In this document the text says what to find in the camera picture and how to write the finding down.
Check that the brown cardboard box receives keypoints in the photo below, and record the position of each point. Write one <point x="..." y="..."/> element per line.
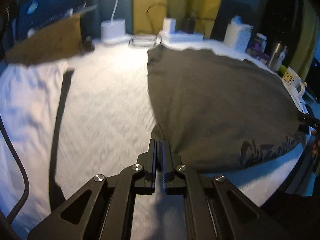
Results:
<point x="45" y="45"/>

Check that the white tube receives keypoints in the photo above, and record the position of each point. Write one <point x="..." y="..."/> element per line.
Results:
<point x="300" y="102"/>

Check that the brown t-shirt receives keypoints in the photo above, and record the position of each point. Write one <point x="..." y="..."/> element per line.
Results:
<point x="212" y="92"/>

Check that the dark glass window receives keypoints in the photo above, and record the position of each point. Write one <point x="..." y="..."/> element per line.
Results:
<point x="275" y="10"/>

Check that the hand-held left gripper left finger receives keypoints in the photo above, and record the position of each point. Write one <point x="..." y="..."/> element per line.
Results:
<point x="152" y="160"/>

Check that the steel tumbler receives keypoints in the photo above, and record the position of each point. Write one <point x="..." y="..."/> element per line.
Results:
<point x="276" y="56"/>

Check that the white printed mug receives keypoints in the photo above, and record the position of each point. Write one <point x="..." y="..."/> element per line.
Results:
<point x="290" y="78"/>

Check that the white desk lamp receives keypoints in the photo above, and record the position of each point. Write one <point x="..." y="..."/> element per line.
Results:
<point x="112" y="28"/>

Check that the green packet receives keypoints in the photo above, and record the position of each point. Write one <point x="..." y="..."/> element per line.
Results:
<point x="282" y="68"/>

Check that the white plastic basket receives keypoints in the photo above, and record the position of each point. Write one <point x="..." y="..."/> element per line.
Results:
<point x="237" y="36"/>

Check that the white charger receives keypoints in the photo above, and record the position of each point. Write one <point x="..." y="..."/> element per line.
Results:
<point x="169" y="25"/>

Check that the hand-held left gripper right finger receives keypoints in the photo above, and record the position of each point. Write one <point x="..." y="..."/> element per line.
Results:
<point x="165" y="160"/>

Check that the person's right hand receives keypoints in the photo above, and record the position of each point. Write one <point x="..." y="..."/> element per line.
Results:
<point x="315" y="145"/>

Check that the white power strip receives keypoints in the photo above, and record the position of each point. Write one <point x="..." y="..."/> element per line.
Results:
<point x="182" y="37"/>

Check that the teal curtain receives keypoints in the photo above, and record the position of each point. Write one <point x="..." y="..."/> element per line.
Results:
<point x="100" y="0"/>

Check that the black charger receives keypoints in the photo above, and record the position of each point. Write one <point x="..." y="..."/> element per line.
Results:
<point x="188" y="25"/>

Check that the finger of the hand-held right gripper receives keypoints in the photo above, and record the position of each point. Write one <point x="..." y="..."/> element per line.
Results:
<point x="305" y="120"/>

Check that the white quilted table cover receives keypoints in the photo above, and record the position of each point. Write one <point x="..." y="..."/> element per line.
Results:
<point x="100" y="105"/>

